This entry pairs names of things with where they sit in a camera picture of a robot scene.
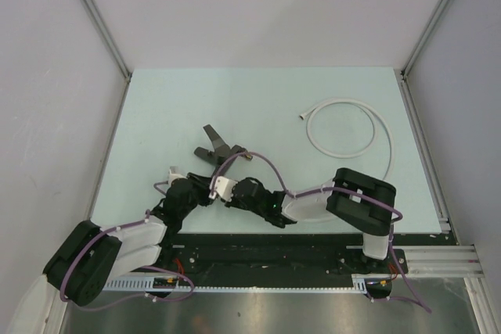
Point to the left aluminium corner post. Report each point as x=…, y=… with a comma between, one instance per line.
x=98, y=22

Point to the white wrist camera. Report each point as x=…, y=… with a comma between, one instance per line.
x=174, y=173
x=215, y=187

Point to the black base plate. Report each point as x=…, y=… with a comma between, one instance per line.
x=269, y=260

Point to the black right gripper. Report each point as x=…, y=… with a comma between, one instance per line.
x=234, y=202

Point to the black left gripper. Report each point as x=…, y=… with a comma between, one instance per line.
x=203, y=183

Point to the dark grey faucet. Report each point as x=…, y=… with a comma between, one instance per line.
x=220, y=151

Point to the right aluminium corner post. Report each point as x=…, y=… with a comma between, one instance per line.
x=428, y=31

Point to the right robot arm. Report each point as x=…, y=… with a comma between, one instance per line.
x=364, y=202

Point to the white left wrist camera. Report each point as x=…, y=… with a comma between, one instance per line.
x=174, y=173

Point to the aluminium frame rail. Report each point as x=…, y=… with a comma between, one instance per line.
x=443, y=262

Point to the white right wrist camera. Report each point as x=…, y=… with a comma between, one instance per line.
x=215, y=187

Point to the white slotted cable duct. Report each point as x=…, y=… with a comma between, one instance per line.
x=167, y=284

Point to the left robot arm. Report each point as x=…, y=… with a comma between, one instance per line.
x=92, y=255

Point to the aluminium corner post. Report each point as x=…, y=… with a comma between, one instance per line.
x=98, y=22
x=428, y=31

